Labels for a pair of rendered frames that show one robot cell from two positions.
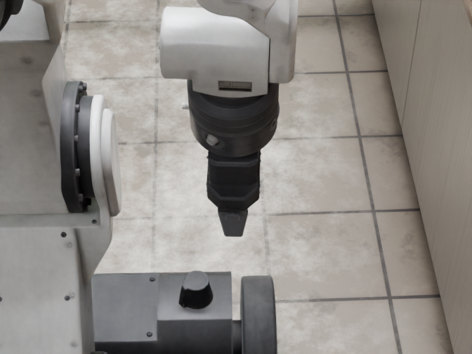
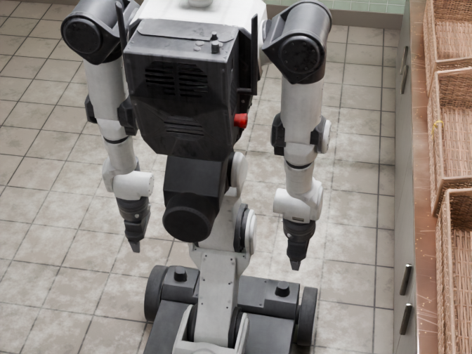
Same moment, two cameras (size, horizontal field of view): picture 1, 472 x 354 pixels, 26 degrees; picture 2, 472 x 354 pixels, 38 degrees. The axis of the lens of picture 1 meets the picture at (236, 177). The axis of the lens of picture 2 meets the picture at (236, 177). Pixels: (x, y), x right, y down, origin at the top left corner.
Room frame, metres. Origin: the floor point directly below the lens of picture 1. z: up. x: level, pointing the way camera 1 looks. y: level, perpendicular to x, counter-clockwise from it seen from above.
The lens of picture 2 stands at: (-0.54, -0.13, 2.05)
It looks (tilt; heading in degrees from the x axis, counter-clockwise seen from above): 42 degrees down; 13
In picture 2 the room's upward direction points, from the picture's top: 1 degrees counter-clockwise
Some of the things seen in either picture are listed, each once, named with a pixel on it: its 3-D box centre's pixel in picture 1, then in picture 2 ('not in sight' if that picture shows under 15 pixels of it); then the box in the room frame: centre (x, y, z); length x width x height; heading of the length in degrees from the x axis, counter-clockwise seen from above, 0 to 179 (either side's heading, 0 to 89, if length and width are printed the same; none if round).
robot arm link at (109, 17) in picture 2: not in sight; (96, 27); (0.66, 0.45, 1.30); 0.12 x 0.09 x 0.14; 1
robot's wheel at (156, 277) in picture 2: not in sight; (158, 293); (0.90, 0.50, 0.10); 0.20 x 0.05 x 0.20; 1
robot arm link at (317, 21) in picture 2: not in sight; (304, 46); (0.67, 0.01, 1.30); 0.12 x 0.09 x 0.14; 1
